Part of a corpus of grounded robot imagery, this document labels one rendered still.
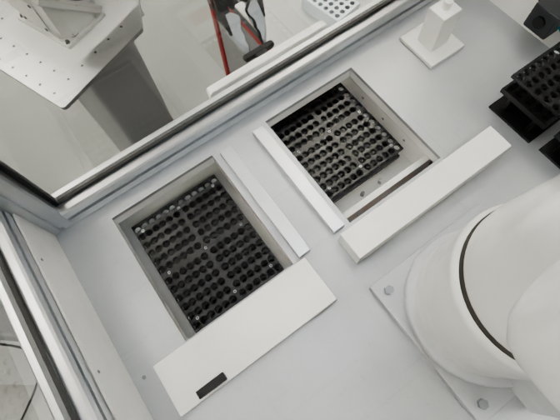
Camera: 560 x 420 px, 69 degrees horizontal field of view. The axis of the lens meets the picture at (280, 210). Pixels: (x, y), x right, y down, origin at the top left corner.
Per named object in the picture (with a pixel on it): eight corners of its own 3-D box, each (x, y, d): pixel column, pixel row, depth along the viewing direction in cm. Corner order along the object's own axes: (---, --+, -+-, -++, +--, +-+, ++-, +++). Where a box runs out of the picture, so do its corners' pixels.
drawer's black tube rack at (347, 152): (261, 132, 86) (258, 115, 80) (327, 91, 89) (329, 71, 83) (327, 212, 79) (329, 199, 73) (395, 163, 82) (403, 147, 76)
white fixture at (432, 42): (398, 39, 79) (412, -4, 70) (431, 19, 81) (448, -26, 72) (431, 69, 77) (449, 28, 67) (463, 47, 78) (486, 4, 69)
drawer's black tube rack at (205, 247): (143, 237, 78) (131, 227, 72) (220, 187, 82) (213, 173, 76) (203, 335, 72) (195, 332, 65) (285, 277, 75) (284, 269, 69)
